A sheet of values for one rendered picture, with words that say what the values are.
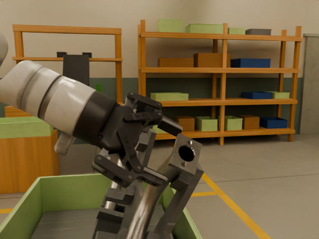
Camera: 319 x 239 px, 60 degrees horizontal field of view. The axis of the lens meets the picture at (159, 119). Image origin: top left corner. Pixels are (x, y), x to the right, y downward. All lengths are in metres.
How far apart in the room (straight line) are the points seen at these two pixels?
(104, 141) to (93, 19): 5.07
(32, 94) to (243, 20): 5.81
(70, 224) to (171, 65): 4.25
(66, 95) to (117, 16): 5.07
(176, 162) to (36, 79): 0.22
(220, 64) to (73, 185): 4.50
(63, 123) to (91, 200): 0.61
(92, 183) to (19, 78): 0.60
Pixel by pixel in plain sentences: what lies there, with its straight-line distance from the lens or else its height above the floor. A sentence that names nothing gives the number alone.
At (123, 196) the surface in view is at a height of 1.01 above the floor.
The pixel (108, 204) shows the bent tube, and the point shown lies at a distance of 0.73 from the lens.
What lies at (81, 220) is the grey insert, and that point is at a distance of 0.91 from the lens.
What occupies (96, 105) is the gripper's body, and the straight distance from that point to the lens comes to 0.38.
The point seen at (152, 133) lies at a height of 1.15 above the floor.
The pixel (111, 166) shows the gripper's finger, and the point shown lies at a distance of 0.37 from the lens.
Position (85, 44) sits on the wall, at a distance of 5.36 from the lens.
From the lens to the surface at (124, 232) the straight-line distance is 0.50.
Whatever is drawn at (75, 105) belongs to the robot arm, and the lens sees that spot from 0.38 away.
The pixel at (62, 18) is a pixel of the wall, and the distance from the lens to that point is 5.46.
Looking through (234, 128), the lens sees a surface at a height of 0.30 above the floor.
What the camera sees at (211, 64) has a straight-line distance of 5.17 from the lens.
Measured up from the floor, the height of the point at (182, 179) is 1.12.
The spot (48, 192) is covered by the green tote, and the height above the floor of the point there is 0.91.
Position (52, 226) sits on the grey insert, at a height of 0.85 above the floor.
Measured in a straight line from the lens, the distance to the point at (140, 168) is 0.38.
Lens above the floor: 1.28
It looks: 9 degrees down
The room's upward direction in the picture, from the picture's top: straight up
